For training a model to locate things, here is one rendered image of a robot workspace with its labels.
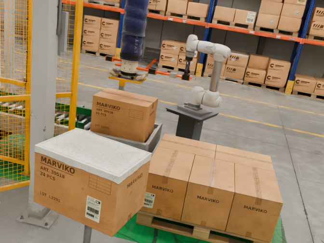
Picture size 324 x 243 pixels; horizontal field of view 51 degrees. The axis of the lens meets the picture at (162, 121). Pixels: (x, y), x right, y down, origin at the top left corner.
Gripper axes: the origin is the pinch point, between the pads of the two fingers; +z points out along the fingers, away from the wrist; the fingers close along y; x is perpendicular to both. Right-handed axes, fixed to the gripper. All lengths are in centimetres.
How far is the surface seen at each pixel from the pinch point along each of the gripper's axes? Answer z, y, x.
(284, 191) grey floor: 127, -52, 139
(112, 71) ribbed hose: 7, 13, -74
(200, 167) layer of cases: 73, 48, 33
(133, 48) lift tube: -20, 11, -55
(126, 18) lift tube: -47, 11, -66
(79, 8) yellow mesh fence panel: -50, 46, -99
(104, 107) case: 43, 21, -75
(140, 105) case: 33, 22, -38
